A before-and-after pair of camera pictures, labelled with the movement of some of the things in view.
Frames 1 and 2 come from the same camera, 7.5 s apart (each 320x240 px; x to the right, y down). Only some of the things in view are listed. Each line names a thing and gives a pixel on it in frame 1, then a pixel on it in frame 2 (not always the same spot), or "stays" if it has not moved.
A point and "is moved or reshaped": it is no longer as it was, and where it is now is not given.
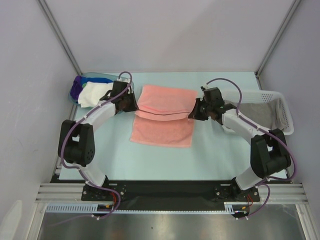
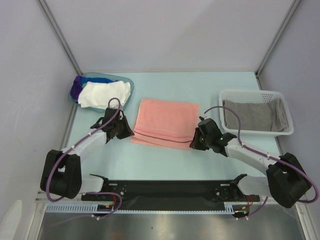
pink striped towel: (162, 118) is moved or reshaped
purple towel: (76, 87) stays
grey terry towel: (268, 115) stays
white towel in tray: (93, 92) stays
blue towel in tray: (84, 80) stays
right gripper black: (198, 109) -> (196, 140)
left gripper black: (134, 107) -> (128, 132)
